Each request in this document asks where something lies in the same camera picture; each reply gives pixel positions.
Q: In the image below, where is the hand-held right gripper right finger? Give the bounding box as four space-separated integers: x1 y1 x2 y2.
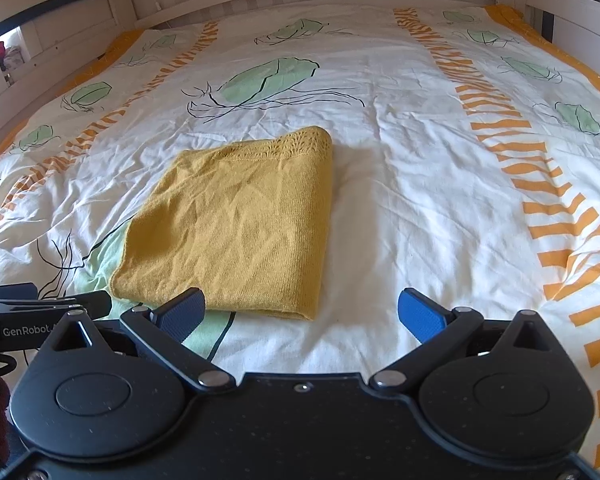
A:
368 287 565 392

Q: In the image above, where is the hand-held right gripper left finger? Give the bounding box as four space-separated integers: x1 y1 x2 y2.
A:
39 287 234 392

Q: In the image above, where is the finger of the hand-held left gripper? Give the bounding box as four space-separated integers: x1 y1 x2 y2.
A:
0 289 114 321
0 283 40 302

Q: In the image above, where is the yellow knit top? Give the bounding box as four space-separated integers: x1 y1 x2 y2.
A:
109 126 335 322

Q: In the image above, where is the white printed duvet cover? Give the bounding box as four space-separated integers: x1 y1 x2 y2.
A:
0 2 600 473

